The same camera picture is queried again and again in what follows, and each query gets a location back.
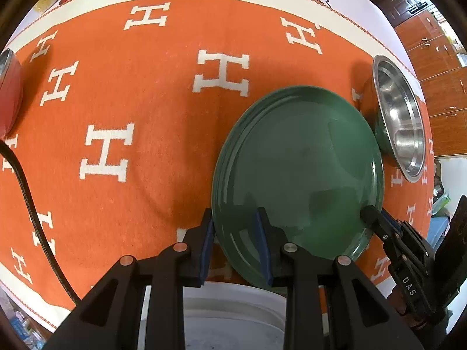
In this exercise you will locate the person's right hand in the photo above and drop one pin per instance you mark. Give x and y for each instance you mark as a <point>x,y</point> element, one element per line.
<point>405,310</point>

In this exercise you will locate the white plate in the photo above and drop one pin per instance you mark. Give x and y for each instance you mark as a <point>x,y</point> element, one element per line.
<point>233,299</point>

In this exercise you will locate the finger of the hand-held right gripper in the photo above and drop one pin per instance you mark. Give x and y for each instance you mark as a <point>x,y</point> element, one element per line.
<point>370,214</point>
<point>412,242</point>

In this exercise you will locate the pink steel bowl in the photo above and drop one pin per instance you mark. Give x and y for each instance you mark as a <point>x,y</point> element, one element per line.
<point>9,94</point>

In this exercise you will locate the dark wooden entry door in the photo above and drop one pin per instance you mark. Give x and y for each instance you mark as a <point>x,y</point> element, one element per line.
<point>399,0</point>

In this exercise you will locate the orange patterned table cloth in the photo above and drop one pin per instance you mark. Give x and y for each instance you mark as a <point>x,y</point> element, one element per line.
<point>153,91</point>

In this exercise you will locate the green plate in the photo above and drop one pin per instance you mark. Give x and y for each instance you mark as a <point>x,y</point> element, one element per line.
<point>299,153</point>

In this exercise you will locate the light blue cloth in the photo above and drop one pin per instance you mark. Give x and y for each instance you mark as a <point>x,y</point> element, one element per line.
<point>437,229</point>

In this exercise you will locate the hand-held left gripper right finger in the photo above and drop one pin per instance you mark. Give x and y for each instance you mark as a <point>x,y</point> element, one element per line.
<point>262,240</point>

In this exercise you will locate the wooden wall cabinet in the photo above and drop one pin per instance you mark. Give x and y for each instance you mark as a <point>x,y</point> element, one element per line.
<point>437,62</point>

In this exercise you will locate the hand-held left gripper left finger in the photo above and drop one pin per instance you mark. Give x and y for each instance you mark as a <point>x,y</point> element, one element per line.
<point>208,240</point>

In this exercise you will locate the large steel bowl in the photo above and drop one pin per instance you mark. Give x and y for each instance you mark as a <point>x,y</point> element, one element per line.
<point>399,116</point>

